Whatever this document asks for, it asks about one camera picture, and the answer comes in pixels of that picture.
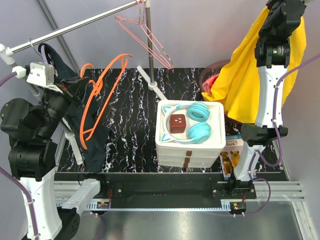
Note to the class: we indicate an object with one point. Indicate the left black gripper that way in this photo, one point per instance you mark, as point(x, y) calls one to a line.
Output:
point(77, 85)

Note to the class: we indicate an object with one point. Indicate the pink shorts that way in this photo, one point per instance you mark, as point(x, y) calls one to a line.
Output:
point(205, 87)

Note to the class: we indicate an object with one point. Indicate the orange shorts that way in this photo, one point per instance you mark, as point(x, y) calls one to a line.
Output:
point(211, 80)

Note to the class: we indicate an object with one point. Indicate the yellow shorts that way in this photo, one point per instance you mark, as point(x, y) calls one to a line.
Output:
point(298, 44)

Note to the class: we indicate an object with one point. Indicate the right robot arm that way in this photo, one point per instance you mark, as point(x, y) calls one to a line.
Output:
point(273, 54)

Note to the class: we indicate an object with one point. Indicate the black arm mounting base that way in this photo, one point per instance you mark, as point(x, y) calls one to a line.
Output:
point(157, 191)

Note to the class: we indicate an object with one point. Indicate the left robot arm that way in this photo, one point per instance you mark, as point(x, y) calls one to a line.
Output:
point(32, 161)

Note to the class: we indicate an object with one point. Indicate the lavender plastic hanger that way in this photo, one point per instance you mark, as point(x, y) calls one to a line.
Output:
point(46, 56)

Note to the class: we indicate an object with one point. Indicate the metal clothes rack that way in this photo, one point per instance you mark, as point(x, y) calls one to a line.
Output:
point(144, 20)

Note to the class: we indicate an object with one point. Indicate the brown cube charger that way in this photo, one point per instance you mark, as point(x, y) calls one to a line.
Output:
point(177, 123)

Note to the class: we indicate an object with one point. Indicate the teal cat-ear headphones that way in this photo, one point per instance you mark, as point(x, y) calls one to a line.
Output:
point(197, 112)

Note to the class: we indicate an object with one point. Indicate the brown translucent basket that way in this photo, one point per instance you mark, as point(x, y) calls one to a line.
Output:
point(212, 72)

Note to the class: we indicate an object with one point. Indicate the white stacked storage box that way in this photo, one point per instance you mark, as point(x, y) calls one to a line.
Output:
point(191, 155)

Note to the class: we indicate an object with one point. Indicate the dog picture book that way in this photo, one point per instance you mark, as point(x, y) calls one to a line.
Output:
point(231, 154)

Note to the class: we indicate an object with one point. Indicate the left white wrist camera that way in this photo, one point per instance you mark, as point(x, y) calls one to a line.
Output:
point(40, 74)

